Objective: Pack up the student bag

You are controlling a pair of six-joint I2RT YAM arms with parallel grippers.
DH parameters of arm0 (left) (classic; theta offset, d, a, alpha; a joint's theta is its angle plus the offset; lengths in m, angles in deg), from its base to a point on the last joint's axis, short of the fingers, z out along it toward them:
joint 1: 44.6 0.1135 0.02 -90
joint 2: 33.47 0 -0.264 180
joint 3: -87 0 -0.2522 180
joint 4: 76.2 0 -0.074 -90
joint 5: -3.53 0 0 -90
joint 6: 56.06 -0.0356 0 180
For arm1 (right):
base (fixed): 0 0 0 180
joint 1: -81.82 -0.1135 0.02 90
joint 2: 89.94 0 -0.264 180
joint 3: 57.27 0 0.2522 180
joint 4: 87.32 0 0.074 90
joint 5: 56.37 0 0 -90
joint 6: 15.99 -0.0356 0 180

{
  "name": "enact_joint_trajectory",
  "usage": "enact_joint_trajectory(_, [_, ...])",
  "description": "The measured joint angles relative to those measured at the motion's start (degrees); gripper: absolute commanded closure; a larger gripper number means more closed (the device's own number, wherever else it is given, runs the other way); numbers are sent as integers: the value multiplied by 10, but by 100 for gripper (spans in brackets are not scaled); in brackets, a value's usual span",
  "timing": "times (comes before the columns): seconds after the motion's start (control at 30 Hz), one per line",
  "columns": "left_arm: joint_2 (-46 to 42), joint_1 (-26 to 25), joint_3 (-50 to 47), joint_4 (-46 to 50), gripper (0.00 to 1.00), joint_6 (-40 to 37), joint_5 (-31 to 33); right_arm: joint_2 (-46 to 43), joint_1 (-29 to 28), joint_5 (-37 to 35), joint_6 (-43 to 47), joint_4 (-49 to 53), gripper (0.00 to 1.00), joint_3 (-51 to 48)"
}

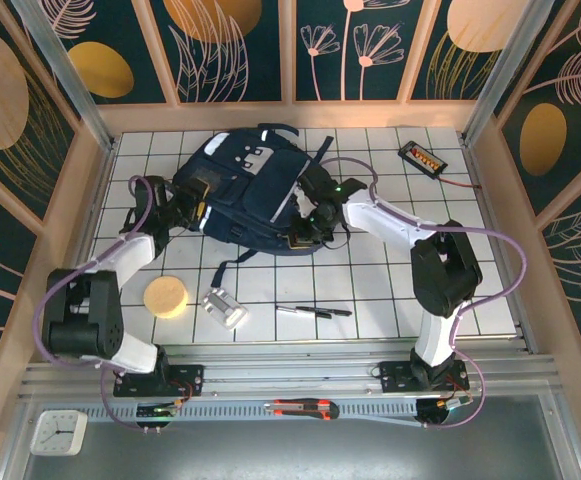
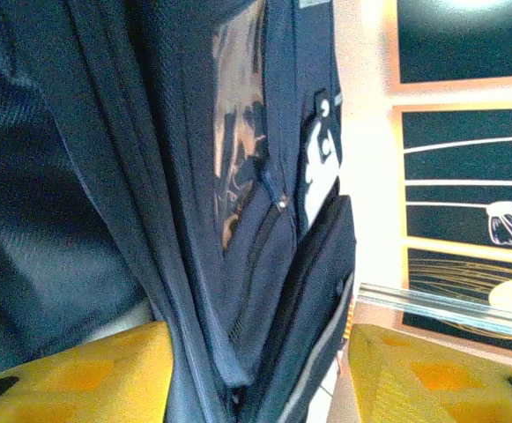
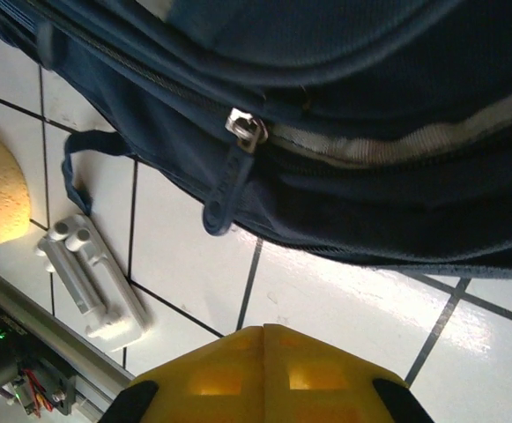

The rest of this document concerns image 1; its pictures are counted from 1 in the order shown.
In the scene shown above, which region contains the black controller board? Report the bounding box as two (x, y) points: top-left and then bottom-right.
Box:
(416, 398), (473, 427)
(136, 403), (177, 422)

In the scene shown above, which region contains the silver black pen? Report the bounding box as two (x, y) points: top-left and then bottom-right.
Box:
(275, 304), (332, 320)

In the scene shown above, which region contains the navy blue backpack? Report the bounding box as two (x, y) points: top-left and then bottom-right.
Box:
(172, 122), (354, 290)

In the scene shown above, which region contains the aluminium corner post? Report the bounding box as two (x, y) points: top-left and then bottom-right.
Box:
(461, 0), (557, 146)
(9, 0), (119, 154)

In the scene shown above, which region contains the silver metal hinge block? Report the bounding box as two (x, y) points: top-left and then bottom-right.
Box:
(200, 287), (249, 331)

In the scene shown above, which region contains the red black utility knife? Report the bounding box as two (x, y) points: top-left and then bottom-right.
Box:
(263, 398), (341, 421)

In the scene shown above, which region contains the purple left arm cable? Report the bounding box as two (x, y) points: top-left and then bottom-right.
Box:
(37, 174), (154, 432)

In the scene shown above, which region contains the white square clock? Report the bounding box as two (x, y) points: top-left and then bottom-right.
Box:
(30, 409), (89, 456)

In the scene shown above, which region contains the black marker pen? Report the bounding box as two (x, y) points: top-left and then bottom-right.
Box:
(295, 305), (354, 317)

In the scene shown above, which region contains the black charger board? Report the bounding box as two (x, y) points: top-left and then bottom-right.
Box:
(398, 140), (449, 180)

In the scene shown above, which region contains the thin red wire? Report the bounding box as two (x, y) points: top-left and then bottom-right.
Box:
(438, 174), (485, 191)

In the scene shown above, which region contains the aluminium front rail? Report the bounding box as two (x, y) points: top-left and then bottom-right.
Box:
(17, 342), (559, 401)

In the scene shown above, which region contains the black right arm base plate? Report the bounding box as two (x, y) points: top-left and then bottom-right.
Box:
(378, 359), (471, 396)

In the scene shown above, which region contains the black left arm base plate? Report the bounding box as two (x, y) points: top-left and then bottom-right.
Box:
(113, 364), (206, 399)

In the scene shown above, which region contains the round yellow sponge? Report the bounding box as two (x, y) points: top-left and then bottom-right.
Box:
(143, 273), (190, 319)

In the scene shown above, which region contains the grey slotted cable duct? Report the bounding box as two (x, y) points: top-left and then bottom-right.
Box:
(77, 399), (421, 427)

